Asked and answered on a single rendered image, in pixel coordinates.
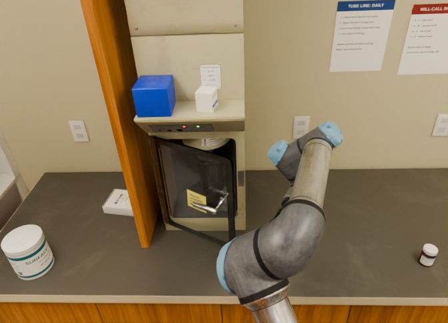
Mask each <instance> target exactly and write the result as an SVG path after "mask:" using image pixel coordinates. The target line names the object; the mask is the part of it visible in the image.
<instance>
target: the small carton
mask: <svg viewBox="0 0 448 323"><path fill-rule="evenodd" d="M195 101H196V109H197V112H204V113H213V112H214V110H215V109H216V108H217V106H218V102H217V87H206V86H200V87H199V88H198V89H197V91H196V92H195Z"/></svg>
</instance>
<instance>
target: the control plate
mask: <svg viewBox="0 0 448 323"><path fill-rule="evenodd" d="M148 126H149V127H150V128H151V129H152V130H153V131H154V132H155V133H172V132H211V131H214V128H213V125H212V124H198V125H148ZM182 126H185V127H182ZM196 126H199V127H196ZM177 129H182V130H183V131H177ZM187 129H189V130H190V131H188V130H187ZM195 129H197V131H195ZM203 129H205V131H203ZM159 130H161V131H159ZM167 130H172V131H171V132H168V131H167Z"/></svg>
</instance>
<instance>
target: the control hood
mask: <svg viewBox="0 0 448 323"><path fill-rule="evenodd" d="M217 102H218V106H217V108H216V109H215V110H214V112H213V113H204V112H197V109H196V101H176V103H175V107H174V109H173V113H172V115H171V117H137V115H136V116H135V118H134V122H135V123H136V124H137V125H139V126H140V127H141V128H142V129H143V130H144V131H145V132H146V133H154V131H153V130H152V129H151V128H150V127H149V126H148V125H198V124H212V125H213V128H214V131H212V132H229V131H244V130H245V101H244V100H226V101H217Z"/></svg>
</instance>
